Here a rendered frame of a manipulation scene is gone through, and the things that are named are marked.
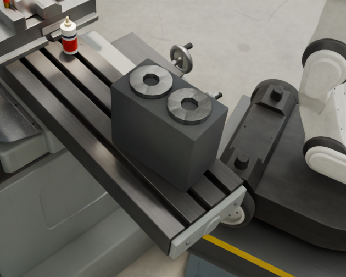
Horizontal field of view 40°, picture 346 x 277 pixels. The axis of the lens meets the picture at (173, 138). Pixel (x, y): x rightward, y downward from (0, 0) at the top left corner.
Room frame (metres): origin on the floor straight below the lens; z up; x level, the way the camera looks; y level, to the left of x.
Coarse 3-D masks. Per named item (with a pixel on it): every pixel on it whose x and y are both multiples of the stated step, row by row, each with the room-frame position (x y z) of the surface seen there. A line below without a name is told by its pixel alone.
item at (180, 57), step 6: (174, 48) 1.37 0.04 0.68; (180, 48) 1.35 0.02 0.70; (186, 48) 1.36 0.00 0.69; (174, 54) 1.37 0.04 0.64; (180, 54) 1.35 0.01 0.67; (186, 54) 1.33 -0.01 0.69; (168, 60) 1.30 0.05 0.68; (174, 60) 1.33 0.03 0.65; (180, 60) 1.34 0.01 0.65; (186, 60) 1.33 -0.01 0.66; (192, 60) 1.32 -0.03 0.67; (180, 66) 1.35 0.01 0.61; (186, 66) 1.33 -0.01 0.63; (192, 66) 1.32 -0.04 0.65; (186, 72) 1.32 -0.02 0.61
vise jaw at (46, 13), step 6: (36, 0) 1.04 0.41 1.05; (42, 0) 1.04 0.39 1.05; (48, 0) 1.05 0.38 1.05; (54, 0) 1.07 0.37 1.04; (36, 6) 1.03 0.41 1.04; (42, 6) 1.02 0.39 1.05; (48, 6) 1.02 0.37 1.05; (54, 6) 1.04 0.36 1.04; (60, 6) 1.05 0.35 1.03; (42, 12) 1.01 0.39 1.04; (48, 12) 1.02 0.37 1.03; (54, 12) 1.04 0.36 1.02; (60, 12) 1.05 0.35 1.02; (48, 18) 1.02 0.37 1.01
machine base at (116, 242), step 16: (96, 224) 0.86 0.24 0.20; (112, 224) 0.87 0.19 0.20; (128, 224) 0.88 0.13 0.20; (80, 240) 0.79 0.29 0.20; (96, 240) 0.80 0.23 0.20; (112, 240) 0.81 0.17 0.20; (128, 240) 0.82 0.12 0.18; (144, 240) 0.86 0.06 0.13; (64, 256) 0.72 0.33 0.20; (80, 256) 0.73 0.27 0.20; (96, 256) 0.74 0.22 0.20; (112, 256) 0.76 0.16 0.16; (128, 256) 0.79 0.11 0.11; (32, 272) 0.64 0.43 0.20; (48, 272) 0.65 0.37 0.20; (64, 272) 0.66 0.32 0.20; (80, 272) 0.67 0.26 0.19; (96, 272) 0.70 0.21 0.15; (112, 272) 0.73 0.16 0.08
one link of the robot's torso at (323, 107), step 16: (320, 64) 0.96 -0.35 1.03; (336, 64) 0.95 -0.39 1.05; (304, 80) 0.98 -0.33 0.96; (320, 80) 0.95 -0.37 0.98; (336, 80) 0.94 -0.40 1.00; (304, 96) 0.98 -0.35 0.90; (320, 96) 0.95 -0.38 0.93; (336, 96) 1.00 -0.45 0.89; (304, 112) 1.00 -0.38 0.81; (320, 112) 0.99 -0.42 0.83; (336, 112) 0.97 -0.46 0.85; (304, 128) 1.00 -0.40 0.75; (320, 128) 0.98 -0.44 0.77; (336, 128) 0.97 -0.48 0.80; (304, 144) 0.99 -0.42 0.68; (320, 144) 0.95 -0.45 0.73; (336, 144) 0.95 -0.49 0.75
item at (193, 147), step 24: (144, 72) 0.73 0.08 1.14; (168, 72) 0.74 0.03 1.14; (120, 96) 0.67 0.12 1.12; (144, 96) 0.66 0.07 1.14; (168, 96) 0.68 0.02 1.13; (192, 96) 0.68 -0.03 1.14; (120, 120) 0.67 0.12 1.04; (144, 120) 0.64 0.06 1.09; (168, 120) 0.61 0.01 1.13; (192, 120) 0.61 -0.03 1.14; (216, 120) 0.63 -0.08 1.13; (120, 144) 0.67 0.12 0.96; (144, 144) 0.64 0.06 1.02; (168, 144) 0.60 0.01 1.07; (192, 144) 0.57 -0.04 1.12; (216, 144) 0.66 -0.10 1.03; (168, 168) 0.60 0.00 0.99; (192, 168) 0.58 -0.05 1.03
